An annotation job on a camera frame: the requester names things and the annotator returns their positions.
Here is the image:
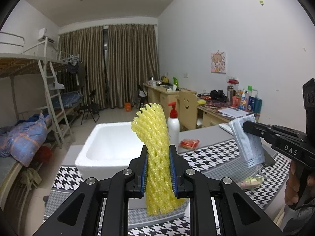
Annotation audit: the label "wooden desk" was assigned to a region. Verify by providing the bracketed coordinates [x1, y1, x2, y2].
[143, 83, 260, 131]

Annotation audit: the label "black smartphone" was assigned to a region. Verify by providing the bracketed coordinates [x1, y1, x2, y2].
[262, 144, 275, 167]

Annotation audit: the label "red snack packet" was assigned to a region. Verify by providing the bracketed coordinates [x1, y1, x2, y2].
[180, 138, 200, 150]

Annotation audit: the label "white styrofoam box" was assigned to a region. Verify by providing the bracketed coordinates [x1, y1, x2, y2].
[74, 121, 148, 210]

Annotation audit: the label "white lotion pump bottle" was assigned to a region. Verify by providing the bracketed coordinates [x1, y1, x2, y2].
[167, 102, 180, 147]

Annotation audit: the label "blue plaid quilt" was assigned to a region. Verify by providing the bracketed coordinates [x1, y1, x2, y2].
[1, 113, 51, 167]

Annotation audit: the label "metal bunk bed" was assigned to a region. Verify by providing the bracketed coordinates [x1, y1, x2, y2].
[1, 32, 82, 203]

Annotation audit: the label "anime girl wall poster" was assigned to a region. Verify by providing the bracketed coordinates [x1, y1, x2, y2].
[210, 51, 226, 74]

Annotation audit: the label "white remote control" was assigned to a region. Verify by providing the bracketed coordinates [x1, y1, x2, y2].
[219, 124, 233, 135]

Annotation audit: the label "blue face mask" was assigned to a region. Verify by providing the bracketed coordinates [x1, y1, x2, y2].
[229, 114, 265, 168]

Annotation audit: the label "person's right hand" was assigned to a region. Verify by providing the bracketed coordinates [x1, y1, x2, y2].
[284, 160, 300, 206]

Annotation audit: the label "yellow foam net sleeve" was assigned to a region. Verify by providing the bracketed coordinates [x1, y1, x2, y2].
[131, 103, 186, 216]

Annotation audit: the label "brown striped curtains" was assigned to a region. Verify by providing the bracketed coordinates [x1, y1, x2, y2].
[58, 24, 160, 109]

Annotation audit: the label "printed paper sheets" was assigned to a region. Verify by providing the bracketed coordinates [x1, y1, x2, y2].
[218, 108, 249, 118]

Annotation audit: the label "orange bag on floor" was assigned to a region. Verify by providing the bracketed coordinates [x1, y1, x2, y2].
[124, 102, 132, 112]

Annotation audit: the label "white air conditioner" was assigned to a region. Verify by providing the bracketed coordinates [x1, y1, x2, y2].
[37, 28, 55, 44]

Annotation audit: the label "wooden smiley chair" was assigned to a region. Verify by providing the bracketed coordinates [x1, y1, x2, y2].
[179, 90, 197, 130]

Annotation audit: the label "green tissue packet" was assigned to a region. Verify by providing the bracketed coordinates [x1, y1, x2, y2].
[238, 176, 264, 190]

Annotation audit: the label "houndstooth table cloth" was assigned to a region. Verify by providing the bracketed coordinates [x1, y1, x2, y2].
[43, 139, 290, 235]

